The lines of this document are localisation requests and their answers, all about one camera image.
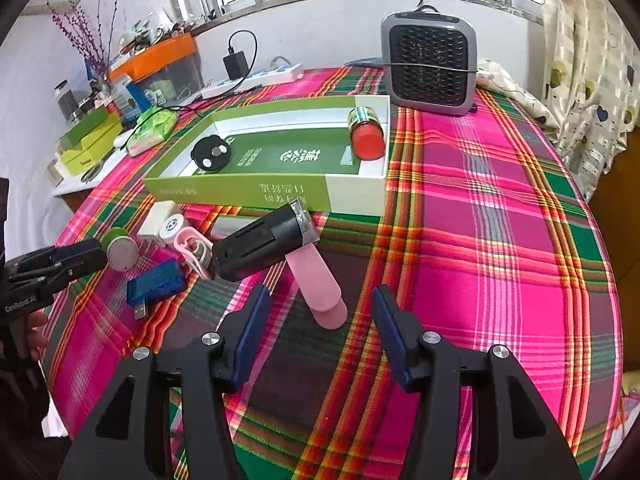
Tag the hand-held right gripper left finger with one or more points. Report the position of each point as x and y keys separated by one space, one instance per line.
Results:
x=252 y=325

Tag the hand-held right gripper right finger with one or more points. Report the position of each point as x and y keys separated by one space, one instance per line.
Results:
x=392 y=330

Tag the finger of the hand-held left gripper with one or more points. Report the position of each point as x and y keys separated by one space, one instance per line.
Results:
x=75 y=269
x=75 y=251

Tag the green and white spool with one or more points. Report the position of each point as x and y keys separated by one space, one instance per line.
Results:
x=121 y=252

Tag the pink bar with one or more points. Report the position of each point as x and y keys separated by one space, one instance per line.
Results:
x=320 y=295

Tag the black cylindrical device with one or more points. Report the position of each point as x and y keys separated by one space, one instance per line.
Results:
x=260 y=245

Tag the blue usb card reader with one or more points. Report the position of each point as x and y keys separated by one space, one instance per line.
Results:
x=157 y=280

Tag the white plug adapter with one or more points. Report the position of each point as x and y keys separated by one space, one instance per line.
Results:
x=157 y=217

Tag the green cardboard box tray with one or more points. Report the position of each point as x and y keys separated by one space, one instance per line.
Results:
x=300 y=160

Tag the person's left hand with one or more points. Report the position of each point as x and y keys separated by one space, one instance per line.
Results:
x=39 y=335

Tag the yellow-green box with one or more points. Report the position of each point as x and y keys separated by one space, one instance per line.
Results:
x=95 y=157

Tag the white flat case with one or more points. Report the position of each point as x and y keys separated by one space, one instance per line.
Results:
x=227 y=225

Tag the dark green box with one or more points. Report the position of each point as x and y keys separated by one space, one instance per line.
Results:
x=90 y=130

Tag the white oval device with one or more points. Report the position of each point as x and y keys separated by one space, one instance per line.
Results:
x=125 y=139

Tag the plaid tablecloth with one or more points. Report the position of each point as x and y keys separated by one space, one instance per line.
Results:
x=500 y=240

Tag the green tissue pack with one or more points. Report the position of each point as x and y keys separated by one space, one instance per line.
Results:
x=152 y=130

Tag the glass jar black lid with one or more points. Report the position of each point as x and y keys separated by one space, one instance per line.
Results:
x=66 y=102

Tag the blue and white carton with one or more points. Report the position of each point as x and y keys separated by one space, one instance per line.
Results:
x=127 y=97

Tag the black round gadget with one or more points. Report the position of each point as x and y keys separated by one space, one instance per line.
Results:
x=212 y=152

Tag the red lid jar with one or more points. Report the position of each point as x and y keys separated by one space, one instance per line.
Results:
x=367 y=140

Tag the orange lid plastic container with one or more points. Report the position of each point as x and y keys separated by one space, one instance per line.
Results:
x=160 y=60

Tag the purple flower branches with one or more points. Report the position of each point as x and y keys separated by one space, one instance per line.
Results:
x=82 y=30

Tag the pile of small items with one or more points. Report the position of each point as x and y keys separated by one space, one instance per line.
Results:
x=155 y=32

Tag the black charger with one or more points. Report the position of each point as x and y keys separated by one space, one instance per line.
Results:
x=235 y=64

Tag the white power strip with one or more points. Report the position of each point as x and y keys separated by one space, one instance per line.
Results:
x=265 y=77

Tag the wooden cabinet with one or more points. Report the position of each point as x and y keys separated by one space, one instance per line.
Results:
x=617 y=210

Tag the patterned cream cloth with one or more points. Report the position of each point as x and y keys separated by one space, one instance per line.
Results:
x=520 y=95

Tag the grey portable heater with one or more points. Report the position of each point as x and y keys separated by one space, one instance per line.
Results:
x=430 y=60

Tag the patterned cream curtain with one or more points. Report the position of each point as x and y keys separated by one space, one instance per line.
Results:
x=585 y=85

